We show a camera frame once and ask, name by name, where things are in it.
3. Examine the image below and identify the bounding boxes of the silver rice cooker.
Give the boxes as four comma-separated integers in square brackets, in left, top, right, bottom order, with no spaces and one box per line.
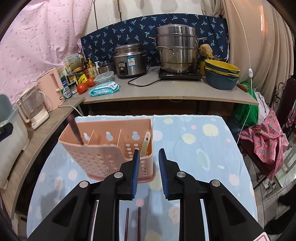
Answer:
[113,43,147,78]

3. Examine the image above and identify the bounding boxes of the stainless steel steamer pot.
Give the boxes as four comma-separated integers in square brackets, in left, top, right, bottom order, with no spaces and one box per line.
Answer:
[152,24,207,73]

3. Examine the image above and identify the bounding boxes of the pink floral curtain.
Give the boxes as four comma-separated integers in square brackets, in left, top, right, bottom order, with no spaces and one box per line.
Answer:
[1,1,93,103]

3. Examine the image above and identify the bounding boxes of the pink perforated utensil holder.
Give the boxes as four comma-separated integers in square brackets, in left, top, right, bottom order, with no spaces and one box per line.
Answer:
[59,118,154,182]

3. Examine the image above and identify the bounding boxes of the beige hanging curtain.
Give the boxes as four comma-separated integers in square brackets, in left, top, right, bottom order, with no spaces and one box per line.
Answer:
[200,1,295,101]

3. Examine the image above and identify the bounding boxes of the white cord with switch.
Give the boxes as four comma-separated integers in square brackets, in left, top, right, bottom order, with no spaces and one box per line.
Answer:
[231,0,255,144]

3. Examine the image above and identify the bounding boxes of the white glass blender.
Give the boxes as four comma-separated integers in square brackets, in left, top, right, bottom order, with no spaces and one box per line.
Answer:
[16,86,50,130]

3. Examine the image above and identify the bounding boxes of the blue patterned tablecloth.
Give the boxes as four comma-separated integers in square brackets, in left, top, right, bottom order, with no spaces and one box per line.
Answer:
[26,114,258,241]

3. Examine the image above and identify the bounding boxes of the small steel lidded pot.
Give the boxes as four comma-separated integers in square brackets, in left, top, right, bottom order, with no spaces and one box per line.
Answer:
[98,61,116,74]

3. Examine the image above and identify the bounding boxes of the black induction cooktop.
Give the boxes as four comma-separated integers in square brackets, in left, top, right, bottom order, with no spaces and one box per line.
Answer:
[159,69,203,82]

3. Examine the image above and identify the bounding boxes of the white dish drainer box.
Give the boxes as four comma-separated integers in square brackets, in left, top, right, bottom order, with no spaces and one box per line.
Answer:
[1,94,30,189]

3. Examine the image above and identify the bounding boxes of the pink electric kettle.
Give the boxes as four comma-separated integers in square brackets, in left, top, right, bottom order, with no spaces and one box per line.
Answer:
[37,68,65,111]

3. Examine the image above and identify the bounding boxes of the clear food container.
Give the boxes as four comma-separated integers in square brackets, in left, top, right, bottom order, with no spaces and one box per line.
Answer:
[94,71,114,85]

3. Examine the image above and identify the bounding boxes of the pink floral clothing pile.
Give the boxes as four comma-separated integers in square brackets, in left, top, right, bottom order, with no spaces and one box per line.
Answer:
[239,109,290,179]

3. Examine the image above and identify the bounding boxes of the oil bottle yellow cap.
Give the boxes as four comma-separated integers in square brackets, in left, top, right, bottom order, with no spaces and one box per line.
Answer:
[88,58,97,78]

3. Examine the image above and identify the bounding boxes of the blue wet wipes pack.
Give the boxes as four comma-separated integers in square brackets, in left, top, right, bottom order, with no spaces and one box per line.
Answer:
[88,81,120,97]

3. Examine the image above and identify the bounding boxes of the navy patterned backsplash cloth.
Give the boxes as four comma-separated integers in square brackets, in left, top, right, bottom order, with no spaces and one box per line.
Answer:
[81,13,229,66]

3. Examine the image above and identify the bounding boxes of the stacked yellow blue bowls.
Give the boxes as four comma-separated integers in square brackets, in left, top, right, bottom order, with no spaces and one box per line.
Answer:
[204,59,240,90]

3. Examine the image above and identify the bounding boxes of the red tomato right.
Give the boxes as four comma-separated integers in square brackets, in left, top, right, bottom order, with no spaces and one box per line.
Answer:
[86,78,96,87]

